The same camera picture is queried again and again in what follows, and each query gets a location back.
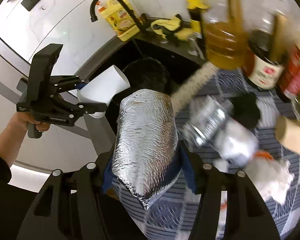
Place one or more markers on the yellow sponge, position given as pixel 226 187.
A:
pixel 183 34

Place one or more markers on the green yellow label bottle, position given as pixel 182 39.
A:
pixel 195 9

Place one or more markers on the white tissue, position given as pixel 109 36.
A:
pixel 271 177

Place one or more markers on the silver foil bag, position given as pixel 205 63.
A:
pixel 145 158

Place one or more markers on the black curved faucet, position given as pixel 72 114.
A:
pixel 126 4

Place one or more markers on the large cooking oil jug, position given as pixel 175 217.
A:
pixel 225 37

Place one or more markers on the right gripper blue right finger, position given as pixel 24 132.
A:
pixel 188 166

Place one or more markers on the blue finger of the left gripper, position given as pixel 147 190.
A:
pixel 81 84

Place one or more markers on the dark soy sauce jug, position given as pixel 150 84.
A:
pixel 266 52

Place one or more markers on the black trash bin with bag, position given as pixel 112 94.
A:
pixel 147 73

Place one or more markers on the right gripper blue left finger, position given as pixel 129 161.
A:
pixel 107 176

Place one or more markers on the dark kitchen sink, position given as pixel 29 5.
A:
pixel 179 64

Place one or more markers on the yellow cleaning cloth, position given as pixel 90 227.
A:
pixel 167 29

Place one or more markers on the person's left forearm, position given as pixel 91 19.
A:
pixel 11 140

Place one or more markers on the beige paper cup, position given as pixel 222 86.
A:
pixel 287 133

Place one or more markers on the black cloth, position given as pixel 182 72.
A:
pixel 245 110

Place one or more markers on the black wall socket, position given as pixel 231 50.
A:
pixel 29 4

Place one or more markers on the person's left hand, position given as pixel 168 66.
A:
pixel 21 120

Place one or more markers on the yellow dish soap bottle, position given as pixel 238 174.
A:
pixel 116 15

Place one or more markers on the red label sauce bottle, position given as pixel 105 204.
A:
pixel 288 85

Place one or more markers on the white paper cup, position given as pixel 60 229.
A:
pixel 104 87

